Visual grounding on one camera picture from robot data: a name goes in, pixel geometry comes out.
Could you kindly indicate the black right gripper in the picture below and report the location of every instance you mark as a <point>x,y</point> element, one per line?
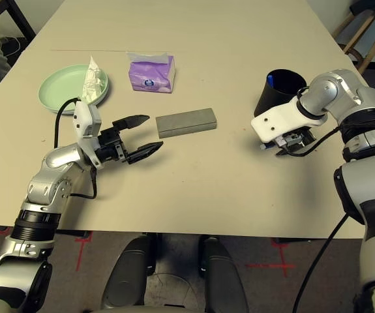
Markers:
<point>294,141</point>

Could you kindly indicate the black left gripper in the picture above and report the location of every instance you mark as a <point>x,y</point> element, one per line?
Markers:
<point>112,146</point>

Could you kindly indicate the grey glasses case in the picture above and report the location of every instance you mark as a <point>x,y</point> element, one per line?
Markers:
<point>187,122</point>

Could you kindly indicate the white tissue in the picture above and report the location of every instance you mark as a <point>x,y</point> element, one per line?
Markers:
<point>92,81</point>

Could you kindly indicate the green plastic plate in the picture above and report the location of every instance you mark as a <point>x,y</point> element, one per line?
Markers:
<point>63,84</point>

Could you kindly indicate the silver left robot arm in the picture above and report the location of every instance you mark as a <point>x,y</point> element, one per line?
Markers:
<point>53,172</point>

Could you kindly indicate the black plastic cup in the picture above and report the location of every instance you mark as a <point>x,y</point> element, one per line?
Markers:
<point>272,98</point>

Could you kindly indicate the purple tissue pack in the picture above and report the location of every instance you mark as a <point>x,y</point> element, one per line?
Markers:
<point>151,78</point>

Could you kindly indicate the blue marker pen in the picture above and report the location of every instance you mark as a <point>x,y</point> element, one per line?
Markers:
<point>270,81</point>

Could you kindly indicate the wooden stool yellow seat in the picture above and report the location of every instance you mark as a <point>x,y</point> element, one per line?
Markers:
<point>360,36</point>

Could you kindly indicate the grey robot left leg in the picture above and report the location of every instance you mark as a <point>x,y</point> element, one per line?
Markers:
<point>128,274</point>

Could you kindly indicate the grey robot leg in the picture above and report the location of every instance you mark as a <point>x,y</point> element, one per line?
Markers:
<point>128,274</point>
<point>224,277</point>

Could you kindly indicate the grey robot right leg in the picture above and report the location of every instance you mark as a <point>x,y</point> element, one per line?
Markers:
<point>224,277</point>

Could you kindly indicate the dark clothes pile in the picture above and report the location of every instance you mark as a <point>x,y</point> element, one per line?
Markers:
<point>369,6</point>

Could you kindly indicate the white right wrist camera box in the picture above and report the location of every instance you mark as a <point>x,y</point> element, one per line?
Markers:
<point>281,122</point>

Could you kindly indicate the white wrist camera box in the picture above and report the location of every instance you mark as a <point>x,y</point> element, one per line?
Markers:
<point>86,120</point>
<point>281,122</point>

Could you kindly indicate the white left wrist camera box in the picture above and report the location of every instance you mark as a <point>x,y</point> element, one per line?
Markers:
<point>86,120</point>

